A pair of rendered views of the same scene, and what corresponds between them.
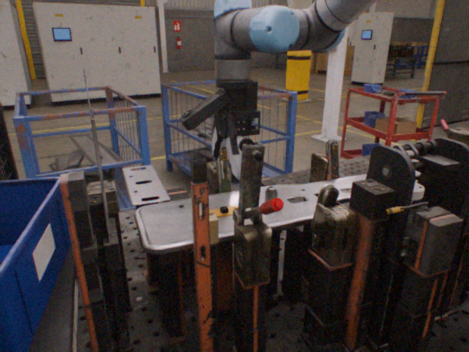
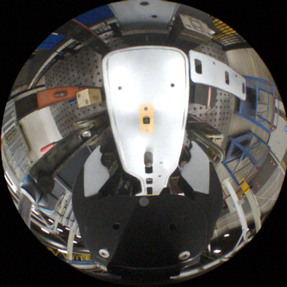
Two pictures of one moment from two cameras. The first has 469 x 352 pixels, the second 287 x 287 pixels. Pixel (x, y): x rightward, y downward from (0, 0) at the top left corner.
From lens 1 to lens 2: 0.77 m
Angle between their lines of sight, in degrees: 63
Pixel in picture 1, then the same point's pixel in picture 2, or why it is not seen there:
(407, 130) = not seen: hidden behind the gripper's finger
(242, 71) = not seen: outside the picture
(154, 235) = (123, 55)
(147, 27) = (278, 156)
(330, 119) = (228, 185)
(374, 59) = (229, 202)
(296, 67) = (245, 187)
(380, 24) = (232, 209)
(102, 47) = (281, 138)
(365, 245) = not seen: hidden behind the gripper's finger
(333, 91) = (232, 192)
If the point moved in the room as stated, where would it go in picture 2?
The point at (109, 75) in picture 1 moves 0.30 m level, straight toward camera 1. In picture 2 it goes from (276, 134) to (275, 133)
